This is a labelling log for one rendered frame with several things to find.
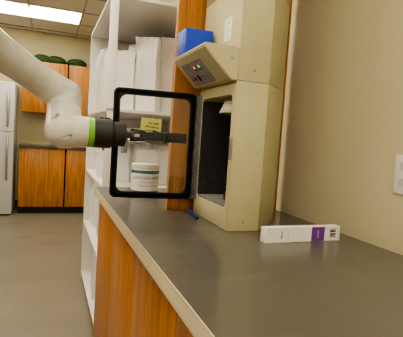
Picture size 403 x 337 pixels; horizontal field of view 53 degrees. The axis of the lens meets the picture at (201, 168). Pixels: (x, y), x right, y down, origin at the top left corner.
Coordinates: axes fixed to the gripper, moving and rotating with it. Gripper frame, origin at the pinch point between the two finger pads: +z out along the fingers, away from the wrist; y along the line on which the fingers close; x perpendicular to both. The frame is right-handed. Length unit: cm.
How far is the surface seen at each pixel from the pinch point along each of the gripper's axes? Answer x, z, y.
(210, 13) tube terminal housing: -45.9, 14.4, 13.1
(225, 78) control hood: -19.4, 11.3, -11.8
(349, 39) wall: -38, 57, -12
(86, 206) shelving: 62, -4, 210
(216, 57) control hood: -24.9, 6.7, -14.2
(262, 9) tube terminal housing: -41.4, 21.0, -14.3
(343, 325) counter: 28, 6, -78
